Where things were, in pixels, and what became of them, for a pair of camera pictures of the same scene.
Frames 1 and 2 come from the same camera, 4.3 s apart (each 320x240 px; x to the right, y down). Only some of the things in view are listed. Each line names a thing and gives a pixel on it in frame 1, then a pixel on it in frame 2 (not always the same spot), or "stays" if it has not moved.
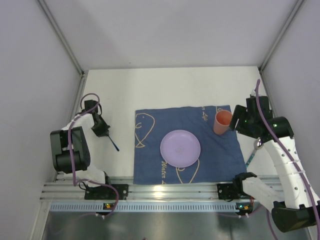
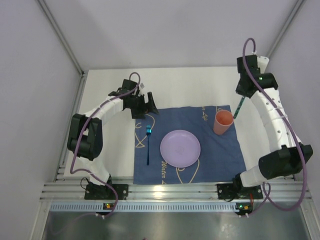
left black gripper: [103, 128] → [144, 105]
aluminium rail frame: [73, 190] stays
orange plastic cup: [222, 121] stays
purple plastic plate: [180, 148] stays
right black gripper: [238, 118] → [243, 91]
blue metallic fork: [114, 143] → [149, 131]
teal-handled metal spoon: [258, 145] → [239, 107]
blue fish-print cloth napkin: [220, 159] stays
